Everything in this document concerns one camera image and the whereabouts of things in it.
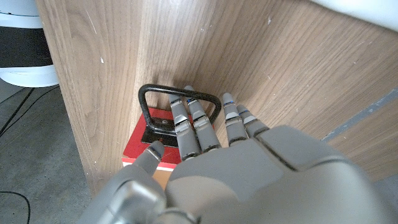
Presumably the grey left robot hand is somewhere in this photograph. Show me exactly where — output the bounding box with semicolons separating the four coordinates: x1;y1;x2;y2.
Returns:
76;85;398;224

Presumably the thin black floor cable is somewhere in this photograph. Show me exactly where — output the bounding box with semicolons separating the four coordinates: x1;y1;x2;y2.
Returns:
0;86;60;138
0;190;32;224

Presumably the red-fronted drawer with black handle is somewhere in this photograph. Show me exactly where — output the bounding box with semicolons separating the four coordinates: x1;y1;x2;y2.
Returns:
122;83;222;190

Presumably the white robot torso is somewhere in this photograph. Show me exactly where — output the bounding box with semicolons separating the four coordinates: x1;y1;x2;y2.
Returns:
0;0;60;88

